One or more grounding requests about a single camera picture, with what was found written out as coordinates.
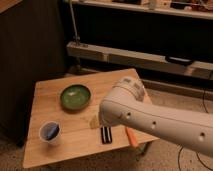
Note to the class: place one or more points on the orange carrot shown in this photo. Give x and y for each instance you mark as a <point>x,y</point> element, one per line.
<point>132,139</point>

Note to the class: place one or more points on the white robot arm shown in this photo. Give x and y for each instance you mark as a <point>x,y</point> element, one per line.
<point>124,105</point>

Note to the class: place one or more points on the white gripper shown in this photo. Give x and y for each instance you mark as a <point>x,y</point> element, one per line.
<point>94,123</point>

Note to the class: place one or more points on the upper white shelf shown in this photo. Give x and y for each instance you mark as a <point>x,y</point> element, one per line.
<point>141,8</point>

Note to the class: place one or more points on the white paper cup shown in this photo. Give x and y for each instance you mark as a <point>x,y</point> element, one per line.
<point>43,132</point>

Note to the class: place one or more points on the metal vertical pole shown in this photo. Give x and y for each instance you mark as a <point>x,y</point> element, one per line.
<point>76,36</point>

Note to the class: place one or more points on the wooden folding table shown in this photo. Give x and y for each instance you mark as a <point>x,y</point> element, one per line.
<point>76,138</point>

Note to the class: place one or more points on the blue object in cup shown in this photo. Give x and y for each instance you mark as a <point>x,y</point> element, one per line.
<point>52,132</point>

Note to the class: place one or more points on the black striped rectangular block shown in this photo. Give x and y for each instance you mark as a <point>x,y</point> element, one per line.
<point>106,135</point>

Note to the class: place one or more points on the black handle on beam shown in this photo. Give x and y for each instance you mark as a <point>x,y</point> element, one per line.
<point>179,61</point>

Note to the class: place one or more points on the white metal shelf beam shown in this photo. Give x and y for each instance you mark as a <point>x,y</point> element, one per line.
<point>200,70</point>

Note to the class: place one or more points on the green ceramic bowl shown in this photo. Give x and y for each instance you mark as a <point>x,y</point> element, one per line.
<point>75,97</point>

